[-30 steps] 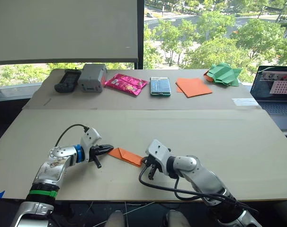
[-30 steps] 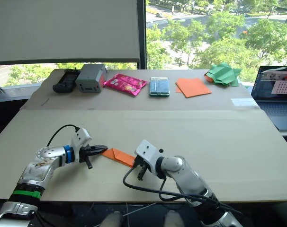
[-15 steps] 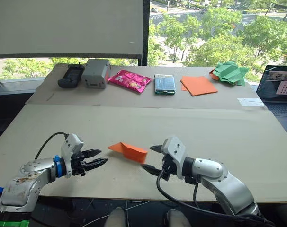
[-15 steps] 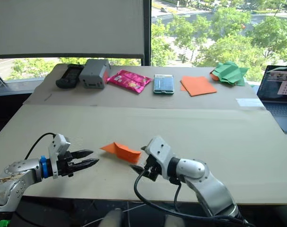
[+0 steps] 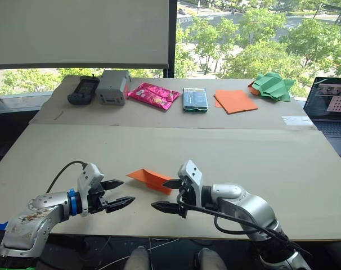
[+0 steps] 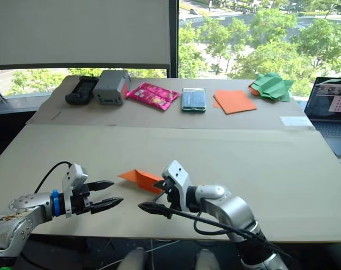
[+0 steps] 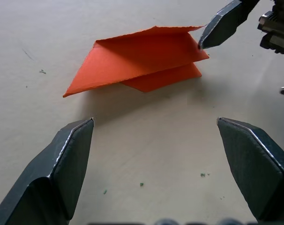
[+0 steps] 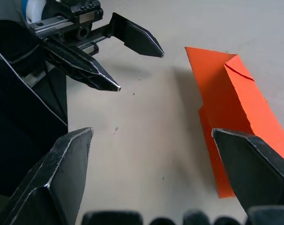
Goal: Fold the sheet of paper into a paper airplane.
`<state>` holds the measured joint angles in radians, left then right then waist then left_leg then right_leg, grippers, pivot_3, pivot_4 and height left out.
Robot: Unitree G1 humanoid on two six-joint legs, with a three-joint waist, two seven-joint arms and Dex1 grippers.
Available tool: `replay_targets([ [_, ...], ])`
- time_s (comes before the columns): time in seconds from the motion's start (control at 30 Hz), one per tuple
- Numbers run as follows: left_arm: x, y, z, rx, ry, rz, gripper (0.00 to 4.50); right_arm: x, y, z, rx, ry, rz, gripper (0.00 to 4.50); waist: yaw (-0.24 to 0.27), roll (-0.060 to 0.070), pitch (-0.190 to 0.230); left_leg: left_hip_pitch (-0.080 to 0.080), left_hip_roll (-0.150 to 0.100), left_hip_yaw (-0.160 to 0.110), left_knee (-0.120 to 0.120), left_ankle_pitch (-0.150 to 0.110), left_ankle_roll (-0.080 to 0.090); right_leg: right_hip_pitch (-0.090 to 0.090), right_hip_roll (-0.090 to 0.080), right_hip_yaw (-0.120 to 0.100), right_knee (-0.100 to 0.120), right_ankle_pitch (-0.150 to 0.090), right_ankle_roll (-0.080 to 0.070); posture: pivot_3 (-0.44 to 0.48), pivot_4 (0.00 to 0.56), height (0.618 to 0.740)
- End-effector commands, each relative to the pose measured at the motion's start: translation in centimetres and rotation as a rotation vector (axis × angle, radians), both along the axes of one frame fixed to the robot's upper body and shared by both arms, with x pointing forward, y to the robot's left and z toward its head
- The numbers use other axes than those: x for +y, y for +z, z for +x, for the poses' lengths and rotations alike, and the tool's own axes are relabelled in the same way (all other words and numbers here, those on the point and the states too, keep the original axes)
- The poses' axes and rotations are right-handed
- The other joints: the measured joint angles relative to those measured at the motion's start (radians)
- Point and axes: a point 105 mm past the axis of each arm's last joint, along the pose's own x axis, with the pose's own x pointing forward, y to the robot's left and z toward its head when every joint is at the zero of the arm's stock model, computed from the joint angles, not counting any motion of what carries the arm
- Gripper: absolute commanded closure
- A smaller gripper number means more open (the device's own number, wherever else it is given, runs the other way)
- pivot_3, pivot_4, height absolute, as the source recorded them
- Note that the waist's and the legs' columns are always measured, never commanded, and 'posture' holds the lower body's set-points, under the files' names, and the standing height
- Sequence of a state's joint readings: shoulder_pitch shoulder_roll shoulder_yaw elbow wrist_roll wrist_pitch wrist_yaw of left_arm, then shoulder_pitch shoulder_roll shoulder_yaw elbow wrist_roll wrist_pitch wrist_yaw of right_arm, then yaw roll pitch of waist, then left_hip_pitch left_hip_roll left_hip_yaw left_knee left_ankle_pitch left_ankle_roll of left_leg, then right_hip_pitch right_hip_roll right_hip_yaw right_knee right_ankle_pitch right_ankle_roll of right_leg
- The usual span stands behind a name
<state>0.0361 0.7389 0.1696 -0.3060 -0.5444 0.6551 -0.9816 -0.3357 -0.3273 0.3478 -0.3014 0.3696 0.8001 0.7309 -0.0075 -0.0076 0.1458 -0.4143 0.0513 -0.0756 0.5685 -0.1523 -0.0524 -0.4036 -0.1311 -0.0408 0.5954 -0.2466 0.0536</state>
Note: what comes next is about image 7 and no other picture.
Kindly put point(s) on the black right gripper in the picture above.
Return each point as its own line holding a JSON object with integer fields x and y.
{"x": 279, "y": 30}

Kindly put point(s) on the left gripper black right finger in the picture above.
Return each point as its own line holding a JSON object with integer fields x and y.
{"x": 256, "y": 168}

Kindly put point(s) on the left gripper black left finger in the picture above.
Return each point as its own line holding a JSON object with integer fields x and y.
{"x": 41, "y": 187}

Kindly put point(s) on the orange paper sheet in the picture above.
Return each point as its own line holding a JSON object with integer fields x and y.
{"x": 137, "y": 58}

